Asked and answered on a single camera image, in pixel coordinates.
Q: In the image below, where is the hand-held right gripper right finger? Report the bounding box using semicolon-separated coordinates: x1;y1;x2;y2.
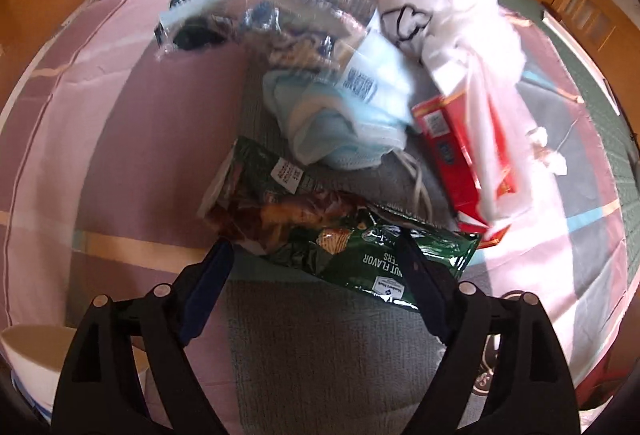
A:
402;232;581;435

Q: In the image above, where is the crumpled white tissue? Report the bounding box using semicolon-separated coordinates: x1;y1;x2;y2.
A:
525;127;569;176

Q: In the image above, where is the crumpled white plastic bag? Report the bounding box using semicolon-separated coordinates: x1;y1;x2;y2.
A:
372;0;532;222

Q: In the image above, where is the small black item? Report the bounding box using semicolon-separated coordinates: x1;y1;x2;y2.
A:
175;16;227;52

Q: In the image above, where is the green patterned bed mat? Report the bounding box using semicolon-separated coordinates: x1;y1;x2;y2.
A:
150;0;640;236

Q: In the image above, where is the light blue face mask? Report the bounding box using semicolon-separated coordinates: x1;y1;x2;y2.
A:
264;35;436;222

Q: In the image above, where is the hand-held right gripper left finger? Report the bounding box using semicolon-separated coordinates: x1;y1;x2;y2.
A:
50;240;236;435

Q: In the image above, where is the pink grey checked sheet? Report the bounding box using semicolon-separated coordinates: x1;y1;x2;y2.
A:
0;0;628;435

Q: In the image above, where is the clear plastic packaging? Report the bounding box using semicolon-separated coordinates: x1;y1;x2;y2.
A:
154;0;381;66

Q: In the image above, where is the red cardboard box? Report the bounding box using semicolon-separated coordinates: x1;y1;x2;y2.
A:
412;94;517;248

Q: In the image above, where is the green snack packet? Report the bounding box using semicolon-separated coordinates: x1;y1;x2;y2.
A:
200;137;483;311

